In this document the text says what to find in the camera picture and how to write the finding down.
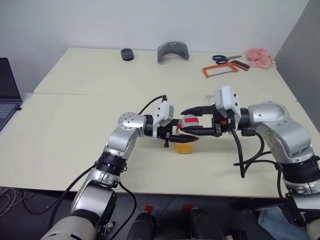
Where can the dark laptop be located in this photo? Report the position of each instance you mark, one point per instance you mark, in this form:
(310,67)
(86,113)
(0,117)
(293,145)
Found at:
(7,85)

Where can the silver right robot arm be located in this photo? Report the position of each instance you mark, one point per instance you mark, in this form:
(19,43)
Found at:
(282,130)

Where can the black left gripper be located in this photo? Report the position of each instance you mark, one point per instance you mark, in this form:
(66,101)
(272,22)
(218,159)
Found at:
(167,132)

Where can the grey curved plastic piece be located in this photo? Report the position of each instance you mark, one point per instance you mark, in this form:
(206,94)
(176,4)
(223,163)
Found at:
(172,48)

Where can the pink crumpled cloth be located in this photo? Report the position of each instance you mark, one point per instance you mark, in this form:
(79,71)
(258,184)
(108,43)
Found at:
(261,57)

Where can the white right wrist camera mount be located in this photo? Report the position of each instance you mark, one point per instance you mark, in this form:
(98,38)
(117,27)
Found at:
(228,98)

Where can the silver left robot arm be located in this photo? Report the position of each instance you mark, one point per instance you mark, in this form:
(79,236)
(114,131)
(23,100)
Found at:
(117,140)

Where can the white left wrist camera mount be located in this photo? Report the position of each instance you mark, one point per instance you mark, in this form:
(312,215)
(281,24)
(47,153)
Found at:
(163,112)

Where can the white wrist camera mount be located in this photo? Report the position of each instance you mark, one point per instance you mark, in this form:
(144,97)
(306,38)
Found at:
(163,112)
(228,98)

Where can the clear bottle with orange drink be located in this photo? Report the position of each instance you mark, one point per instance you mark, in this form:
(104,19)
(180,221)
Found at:
(183,148)

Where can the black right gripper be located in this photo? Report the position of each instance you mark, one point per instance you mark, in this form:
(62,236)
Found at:
(223,125)

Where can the dark rounded shape red tab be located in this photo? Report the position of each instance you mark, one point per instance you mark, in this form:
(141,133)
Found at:
(146,225)
(200,223)

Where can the orange hacksaw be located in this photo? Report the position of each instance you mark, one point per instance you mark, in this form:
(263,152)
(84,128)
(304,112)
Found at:
(215,67)

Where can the blue fabric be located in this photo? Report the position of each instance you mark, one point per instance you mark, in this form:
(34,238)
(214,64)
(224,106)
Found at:
(277,222)

